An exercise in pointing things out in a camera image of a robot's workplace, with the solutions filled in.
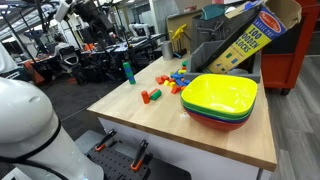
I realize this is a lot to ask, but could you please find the red tool cart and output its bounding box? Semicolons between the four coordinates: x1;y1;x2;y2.
260;0;320;97

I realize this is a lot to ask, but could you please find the blue plastic bowl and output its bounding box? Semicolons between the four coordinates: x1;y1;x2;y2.
182;104;255;124

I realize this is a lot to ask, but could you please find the brown cardboard box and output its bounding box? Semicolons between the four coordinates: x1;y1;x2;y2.
165;9;203;54

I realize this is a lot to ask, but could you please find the yellow tool on stand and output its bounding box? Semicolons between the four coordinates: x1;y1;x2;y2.
169;23;189;59

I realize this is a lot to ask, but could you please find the long red wooden block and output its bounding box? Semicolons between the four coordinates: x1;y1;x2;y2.
147;87;159;97
141;90;151;105

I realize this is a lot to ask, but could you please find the teal object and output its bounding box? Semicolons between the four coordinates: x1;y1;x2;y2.
199;3;226;21

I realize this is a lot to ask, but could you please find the dark grey fabric basket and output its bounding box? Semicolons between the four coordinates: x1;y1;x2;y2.
190;9;241;54

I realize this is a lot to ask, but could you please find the red plastic bowl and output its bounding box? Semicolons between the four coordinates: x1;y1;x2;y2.
184;108;251;132

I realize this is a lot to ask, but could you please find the black perforated plate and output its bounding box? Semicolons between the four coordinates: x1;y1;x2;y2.
84;142;151;180

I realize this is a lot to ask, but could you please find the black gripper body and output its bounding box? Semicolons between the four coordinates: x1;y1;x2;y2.
71;0;116;34

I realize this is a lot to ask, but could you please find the wooden blocks cardboard box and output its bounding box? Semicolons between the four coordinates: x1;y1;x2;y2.
203;0;303;75

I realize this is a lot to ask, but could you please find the yellow plastic bowl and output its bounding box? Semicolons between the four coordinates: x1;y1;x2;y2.
180;73;259;116

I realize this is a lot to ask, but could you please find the grey plastic bin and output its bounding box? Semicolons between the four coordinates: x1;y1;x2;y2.
184;39;262;84

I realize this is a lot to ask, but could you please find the seated person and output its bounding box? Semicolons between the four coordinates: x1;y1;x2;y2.
53;33;71;56

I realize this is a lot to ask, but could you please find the green plastic bowl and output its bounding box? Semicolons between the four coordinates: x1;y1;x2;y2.
180;98;257;121

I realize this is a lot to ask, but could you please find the red triangular wooden block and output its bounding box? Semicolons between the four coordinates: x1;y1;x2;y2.
170;85;182;95

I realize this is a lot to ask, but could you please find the black office chair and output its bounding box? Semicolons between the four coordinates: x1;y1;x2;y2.
58;44;81;73

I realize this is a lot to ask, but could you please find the black clamp orange tip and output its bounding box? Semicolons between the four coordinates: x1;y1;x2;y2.
94;129;118;153
130;139;149;173

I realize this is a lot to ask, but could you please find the metal cylinder cup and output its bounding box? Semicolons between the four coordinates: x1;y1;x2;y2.
160;40;174;62

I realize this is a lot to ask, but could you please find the green wooden cylinder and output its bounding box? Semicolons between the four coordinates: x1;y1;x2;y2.
149;89;163;102

